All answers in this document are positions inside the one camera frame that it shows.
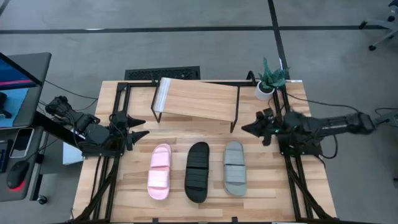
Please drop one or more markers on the white box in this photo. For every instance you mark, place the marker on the white box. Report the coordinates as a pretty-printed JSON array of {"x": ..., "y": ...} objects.
[{"x": 70, "y": 155}]

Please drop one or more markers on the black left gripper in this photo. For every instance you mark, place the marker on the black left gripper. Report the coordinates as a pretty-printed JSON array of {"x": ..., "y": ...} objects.
[{"x": 119, "y": 137}]

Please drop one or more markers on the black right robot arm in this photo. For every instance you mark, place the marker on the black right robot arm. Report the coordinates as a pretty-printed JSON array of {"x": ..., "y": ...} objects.
[{"x": 326, "y": 124}]

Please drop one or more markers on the grey metal stand foot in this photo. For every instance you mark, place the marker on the grey metal stand foot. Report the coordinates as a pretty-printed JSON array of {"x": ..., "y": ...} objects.
[{"x": 388, "y": 119}]

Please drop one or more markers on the black caster wheel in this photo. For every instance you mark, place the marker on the black caster wheel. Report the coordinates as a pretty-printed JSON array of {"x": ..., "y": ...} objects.
[{"x": 42, "y": 199}]

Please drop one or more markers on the computer monitor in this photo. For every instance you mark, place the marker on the computer monitor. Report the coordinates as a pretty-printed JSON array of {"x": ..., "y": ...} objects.
[{"x": 15, "y": 77}]

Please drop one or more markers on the black smartphone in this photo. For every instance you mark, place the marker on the black smartphone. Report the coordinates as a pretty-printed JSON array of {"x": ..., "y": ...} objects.
[{"x": 21, "y": 142}]

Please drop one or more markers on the grey slide sandal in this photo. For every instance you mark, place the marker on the grey slide sandal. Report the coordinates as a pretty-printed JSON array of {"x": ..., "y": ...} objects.
[{"x": 234, "y": 169}]

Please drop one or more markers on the black computer mouse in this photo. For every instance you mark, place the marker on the black computer mouse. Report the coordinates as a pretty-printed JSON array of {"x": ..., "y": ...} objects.
[{"x": 17, "y": 174}]

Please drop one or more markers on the black slide sandal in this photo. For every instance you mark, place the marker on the black slide sandal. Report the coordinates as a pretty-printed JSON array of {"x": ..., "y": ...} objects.
[{"x": 196, "y": 172}]

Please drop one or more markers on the green plant in white pot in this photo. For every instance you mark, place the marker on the green plant in white pot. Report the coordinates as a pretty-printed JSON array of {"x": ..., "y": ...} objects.
[{"x": 270, "y": 81}]

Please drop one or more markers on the pink slide sandal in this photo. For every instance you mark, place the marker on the pink slide sandal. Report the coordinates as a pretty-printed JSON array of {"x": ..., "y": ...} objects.
[{"x": 159, "y": 171}]

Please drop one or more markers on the wooden shelf with black legs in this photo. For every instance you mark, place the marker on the wooden shelf with black legs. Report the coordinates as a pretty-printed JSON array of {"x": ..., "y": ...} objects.
[{"x": 196, "y": 98}]

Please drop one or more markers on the black keyboard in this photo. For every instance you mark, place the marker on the black keyboard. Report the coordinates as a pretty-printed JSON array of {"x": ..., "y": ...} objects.
[
  {"x": 3, "y": 155},
  {"x": 143, "y": 74}
]

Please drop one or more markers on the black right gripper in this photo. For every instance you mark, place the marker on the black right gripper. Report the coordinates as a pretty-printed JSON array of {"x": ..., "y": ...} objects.
[{"x": 270, "y": 127}]

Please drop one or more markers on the office chair base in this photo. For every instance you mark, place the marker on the office chair base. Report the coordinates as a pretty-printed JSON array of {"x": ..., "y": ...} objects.
[{"x": 382, "y": 26}]

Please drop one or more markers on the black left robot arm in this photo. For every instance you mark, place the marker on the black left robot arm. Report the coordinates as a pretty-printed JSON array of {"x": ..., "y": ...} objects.
[{"x": 93, "y": 133}]

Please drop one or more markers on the black metal rig frame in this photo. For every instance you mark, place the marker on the black metal rig frame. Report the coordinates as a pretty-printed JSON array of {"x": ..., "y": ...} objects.
[{"x": 122, "y": 86}]

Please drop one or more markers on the grey side desk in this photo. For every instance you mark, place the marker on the grey side desk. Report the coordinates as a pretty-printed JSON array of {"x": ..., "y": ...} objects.
[{"x": 40, "y": 71}]

